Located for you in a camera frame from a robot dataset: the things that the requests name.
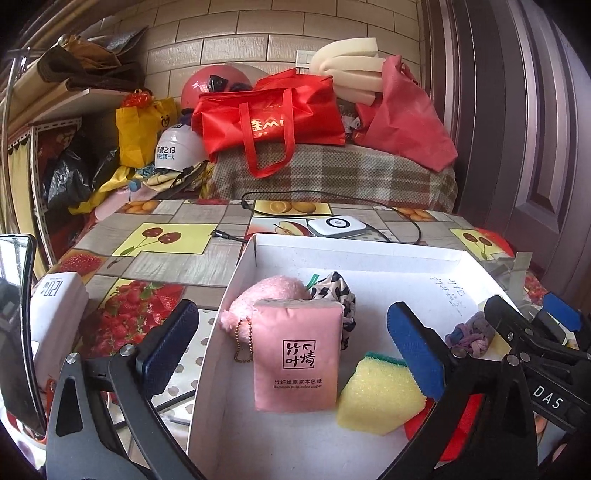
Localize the white rounded square device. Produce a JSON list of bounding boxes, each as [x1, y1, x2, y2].
[[307, 216, 368, 240]]

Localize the pink plush keychain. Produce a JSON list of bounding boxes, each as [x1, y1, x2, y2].
[[220, 274, 312, 364]]

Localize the red helmet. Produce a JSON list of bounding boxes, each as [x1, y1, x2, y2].
[[180, 65, 257, 112]]

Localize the fruit print tablecloth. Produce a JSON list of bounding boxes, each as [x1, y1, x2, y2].
[[28, 198, 532, 444]]

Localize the red yellow plush toy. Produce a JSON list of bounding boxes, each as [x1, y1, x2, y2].
[[404, 336, 511, 462]]

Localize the yellow green sponge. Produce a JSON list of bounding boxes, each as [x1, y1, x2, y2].
[[335, 352, 428, 437]]

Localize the pink tissue packet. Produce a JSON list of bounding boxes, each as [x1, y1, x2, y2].
[[252, 298, 342, 412]]

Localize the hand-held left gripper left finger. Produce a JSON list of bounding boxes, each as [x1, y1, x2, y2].
[[45, 299, 206, 480]]

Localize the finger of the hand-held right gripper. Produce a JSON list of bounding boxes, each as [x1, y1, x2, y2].
[[485, 296, 591, 370], [542, 294, 591, 352]]

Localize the wooden wall shelf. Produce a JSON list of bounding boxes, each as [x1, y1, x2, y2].
[[9, 32, 148, 134]]

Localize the yellow bag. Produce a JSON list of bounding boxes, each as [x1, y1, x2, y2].
[[115, 97, 178, 168]]

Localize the white cardboard box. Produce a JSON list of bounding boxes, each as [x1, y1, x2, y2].
[[186, 233, 525, 480]]

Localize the white metal rack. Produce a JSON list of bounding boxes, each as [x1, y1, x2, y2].
[[25, 115, 86, 278]]

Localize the purple metal door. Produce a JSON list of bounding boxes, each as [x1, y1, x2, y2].
[[418, 0, 591, 324]]

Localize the white printed box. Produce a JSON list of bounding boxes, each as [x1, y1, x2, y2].
[[31, 271, 90, 393]]

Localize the brown crumpled paper bag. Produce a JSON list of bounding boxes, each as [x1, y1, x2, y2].
[[39, 28, 148, 93]]

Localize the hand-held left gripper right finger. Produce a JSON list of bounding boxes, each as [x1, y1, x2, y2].
[[376, 301, 539, 480]]

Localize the knotted grey purple hair ties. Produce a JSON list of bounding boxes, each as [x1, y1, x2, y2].
[[444, 310, 491, 357]]

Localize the pink red plastic bag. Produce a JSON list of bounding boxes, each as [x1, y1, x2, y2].
[[353, 55, 459, 169]]

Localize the black cable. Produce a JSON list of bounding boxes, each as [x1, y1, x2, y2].
[[210, 191, 422, 245]]

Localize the cream foam strips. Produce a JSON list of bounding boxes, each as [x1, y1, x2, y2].
[[308, 34, 386, 100]]

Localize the red ornament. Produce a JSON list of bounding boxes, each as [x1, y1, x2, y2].
[[122, 89, 153, 108]]

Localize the black plastic bag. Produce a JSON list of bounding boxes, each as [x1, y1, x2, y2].
[[41, 134, 121, 208]]

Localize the leopard print scrunchie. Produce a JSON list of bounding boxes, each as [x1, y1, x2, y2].
[[308, 271, 357, 354]]

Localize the red tote bag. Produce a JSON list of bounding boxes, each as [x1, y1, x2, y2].
[[191, 68, 347, 178]]

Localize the white helmet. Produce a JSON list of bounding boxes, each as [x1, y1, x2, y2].
[[154, 124, 208, 172]]

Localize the plaid cloth cover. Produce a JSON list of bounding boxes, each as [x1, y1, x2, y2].
[[203, 141, 459, 214]]

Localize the yellow patterned cloth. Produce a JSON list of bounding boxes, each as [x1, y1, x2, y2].
[[69, 164, 213, 215]]

